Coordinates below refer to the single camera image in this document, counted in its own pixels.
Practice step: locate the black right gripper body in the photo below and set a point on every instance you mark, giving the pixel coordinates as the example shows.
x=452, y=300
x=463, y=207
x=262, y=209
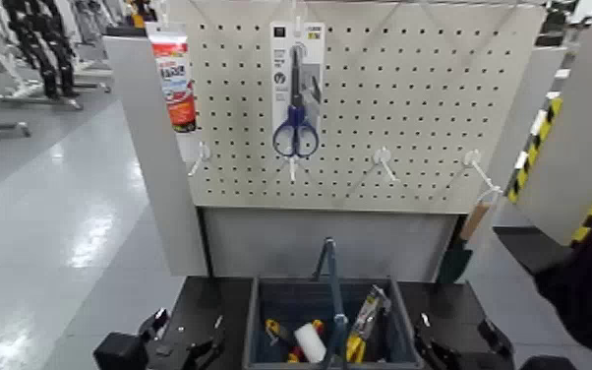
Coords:
x=482, y=359

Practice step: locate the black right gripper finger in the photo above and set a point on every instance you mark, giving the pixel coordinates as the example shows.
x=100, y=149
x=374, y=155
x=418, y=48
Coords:
x=435, y=351
x=495, y=341

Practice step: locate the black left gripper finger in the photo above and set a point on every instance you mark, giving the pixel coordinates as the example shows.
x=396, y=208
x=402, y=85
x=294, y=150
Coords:
x=208, y=354
x=155, y=323

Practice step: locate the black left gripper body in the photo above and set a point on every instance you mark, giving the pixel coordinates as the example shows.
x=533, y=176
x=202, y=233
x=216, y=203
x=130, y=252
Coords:
x=167, y=356

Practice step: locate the white paint roller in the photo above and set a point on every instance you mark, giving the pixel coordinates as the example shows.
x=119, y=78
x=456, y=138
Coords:
x=310, y=342

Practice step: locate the grey display side panel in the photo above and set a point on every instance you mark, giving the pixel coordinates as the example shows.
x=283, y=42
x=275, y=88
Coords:
x=156, y=181

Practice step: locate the white pegboard hook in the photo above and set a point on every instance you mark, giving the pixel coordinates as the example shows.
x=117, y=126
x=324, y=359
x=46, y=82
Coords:
x=381, y=155
x=203, y=152
x=472, y=157
x=292, y=168
x=296, y=20

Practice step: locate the grey partition with hazard tape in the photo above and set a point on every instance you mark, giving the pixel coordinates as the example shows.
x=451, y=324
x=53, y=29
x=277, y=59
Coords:
x=585, y=129

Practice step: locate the red white glue tube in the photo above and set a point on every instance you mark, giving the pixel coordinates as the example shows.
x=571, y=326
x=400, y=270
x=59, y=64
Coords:
x=174, y=77

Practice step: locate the blue scissors on card package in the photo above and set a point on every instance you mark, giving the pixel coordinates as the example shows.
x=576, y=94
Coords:
x=296, y=119

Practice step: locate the beige perforated pegboard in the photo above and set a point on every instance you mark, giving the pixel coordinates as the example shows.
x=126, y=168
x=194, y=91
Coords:
x=404, y=103

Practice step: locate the black humanoid robot on stand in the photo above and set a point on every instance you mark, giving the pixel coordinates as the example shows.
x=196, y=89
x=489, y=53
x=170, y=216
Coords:
x=43, y=41

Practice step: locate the yellow black object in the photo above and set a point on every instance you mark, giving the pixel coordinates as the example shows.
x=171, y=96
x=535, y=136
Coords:
x=137, y=18

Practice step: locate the grey robot on stand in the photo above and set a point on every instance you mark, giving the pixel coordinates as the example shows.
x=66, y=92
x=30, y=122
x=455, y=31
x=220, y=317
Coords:
x=94, y=20

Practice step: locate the black equipment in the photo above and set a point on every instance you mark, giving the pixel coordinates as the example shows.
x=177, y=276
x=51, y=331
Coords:
x=554, y=26

